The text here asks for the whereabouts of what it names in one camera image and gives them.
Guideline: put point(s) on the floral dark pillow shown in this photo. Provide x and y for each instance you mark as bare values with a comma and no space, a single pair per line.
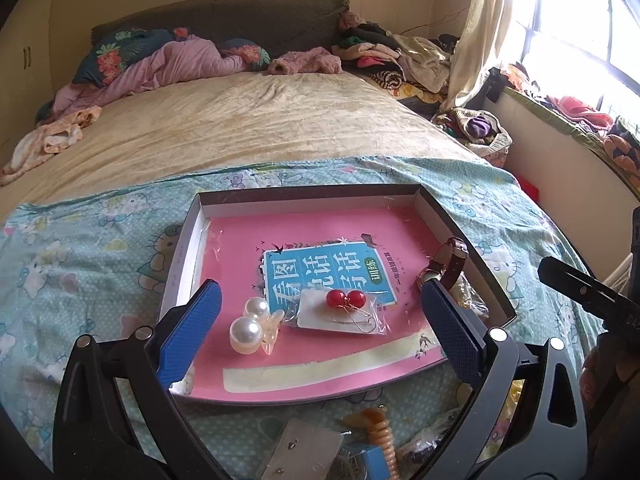
119,50

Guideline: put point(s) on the stud earrings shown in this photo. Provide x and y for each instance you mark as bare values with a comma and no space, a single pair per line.
304,451

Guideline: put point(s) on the window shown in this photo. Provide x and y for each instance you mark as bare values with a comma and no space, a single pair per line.
587,49

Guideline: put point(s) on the beige bed cover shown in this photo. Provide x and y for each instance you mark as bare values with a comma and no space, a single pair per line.
232,121

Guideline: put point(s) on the Hello Kitty blue bedsheet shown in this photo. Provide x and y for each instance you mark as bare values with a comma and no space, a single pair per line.
74,267

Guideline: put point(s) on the light pink cloth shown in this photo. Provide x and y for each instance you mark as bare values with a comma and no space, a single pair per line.
46,141

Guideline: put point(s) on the red box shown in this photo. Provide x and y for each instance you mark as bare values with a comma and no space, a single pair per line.
529,189

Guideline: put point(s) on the red ball earrings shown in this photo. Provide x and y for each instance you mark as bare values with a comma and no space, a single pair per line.
336,311

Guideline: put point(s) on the dark green headboard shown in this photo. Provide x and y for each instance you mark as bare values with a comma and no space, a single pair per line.
279,26

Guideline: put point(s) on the blue small jewelry box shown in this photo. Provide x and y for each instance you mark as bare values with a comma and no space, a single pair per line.
363,462

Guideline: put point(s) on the yellow bangles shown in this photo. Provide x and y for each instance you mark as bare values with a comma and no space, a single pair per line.
503,423

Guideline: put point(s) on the floral bag with clothes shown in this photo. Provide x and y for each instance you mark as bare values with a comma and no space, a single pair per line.
479,131

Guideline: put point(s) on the pink fuzzy garment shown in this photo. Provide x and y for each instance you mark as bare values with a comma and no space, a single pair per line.
315,60

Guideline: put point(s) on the cream curtain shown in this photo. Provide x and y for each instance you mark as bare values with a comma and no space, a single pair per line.
485,42

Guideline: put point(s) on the pink Chinese book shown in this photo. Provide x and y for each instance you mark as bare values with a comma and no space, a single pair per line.
379,250

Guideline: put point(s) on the pile of clothes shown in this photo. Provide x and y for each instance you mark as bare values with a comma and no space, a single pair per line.
408,68

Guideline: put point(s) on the dark cardboard box tray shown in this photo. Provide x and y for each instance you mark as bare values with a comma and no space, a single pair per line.
185,273

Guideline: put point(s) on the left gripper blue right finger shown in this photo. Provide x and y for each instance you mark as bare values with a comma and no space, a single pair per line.
458,331

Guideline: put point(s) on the cream wardrobe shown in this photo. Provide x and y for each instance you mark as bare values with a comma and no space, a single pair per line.
25,70

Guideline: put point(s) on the person's right hand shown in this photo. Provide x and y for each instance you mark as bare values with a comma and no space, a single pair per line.
588,380

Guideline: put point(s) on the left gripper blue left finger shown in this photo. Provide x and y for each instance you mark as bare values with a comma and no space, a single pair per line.
182,330

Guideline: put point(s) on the pink blanket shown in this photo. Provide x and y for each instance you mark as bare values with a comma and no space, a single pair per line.
177,61

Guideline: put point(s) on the clothes on windowsill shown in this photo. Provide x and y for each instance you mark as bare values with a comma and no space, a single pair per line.
614,141

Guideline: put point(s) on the gold jewelry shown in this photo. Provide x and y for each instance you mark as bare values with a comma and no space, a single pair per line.
467,297

